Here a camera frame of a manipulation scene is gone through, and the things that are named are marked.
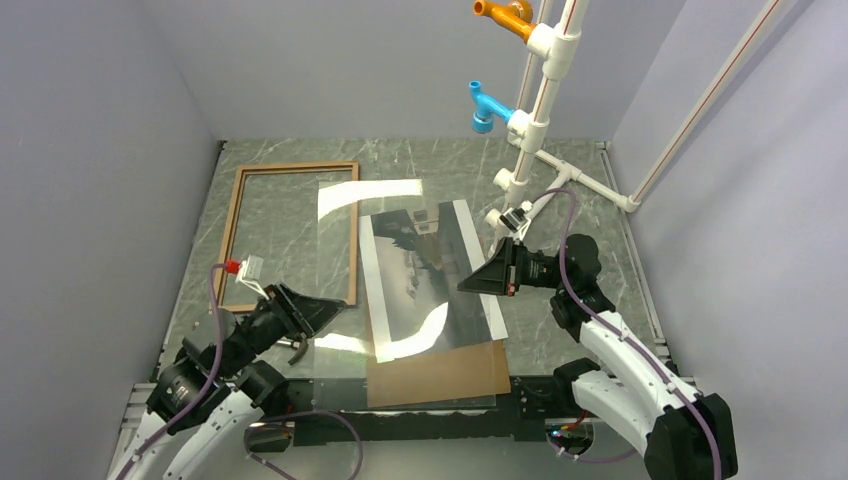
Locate white pvc pipe stand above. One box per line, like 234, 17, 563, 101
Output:
485, 1, 787, 240

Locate purple cable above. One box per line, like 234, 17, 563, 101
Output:
115, 262, 364, 480
529, 188, 723, 480

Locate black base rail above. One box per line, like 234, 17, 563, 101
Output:
246, 375, 594, 453

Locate blue pipe fitting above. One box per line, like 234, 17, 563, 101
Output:
468, 80, 515, 134

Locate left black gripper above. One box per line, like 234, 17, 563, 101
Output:
220, 279, 347, 376

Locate brown wooden picture frame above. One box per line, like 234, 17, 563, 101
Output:
213, 160, 362, 315

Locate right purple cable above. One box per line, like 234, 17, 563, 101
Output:
529, 188, 723, 480

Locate glossy photo white borders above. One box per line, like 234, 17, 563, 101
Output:
358, 200, 508, 363

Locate small claw hammer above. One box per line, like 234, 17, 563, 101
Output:
276, 338, 309, 366

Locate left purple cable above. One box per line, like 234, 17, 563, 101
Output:
115, 262, 364, 480

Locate clear acrylic sheet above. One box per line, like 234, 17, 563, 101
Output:
312, 179, 466, 382

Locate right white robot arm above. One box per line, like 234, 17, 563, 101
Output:
458, 234, 739, 479

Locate orange pipe fitting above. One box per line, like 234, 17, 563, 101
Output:
472, 0, 536, 43

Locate brown cardboard backing board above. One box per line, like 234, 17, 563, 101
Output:
366, 340, 511, 408

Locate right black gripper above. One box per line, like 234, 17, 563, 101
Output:
458, 236, 570, 296

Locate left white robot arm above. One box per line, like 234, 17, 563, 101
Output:
109, 284, 348, 479

